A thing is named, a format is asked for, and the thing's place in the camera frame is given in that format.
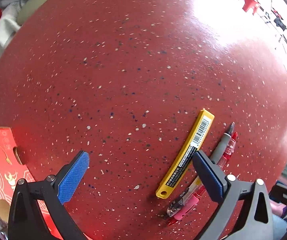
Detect grey marker pen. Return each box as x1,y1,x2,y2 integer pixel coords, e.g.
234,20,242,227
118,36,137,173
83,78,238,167
166,121,235,218

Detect green armchair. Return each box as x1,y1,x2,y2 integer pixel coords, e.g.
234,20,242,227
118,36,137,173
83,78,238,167
16,0,47,25

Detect yellow utility blade case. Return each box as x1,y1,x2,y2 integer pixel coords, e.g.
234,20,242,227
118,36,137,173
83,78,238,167
156,109,215,199

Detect red cardboard fruit box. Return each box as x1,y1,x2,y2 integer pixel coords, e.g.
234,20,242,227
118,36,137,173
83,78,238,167
0,126,64,240

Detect red transparent pen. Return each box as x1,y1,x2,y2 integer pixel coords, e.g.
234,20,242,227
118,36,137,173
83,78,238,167
167,132,238,226

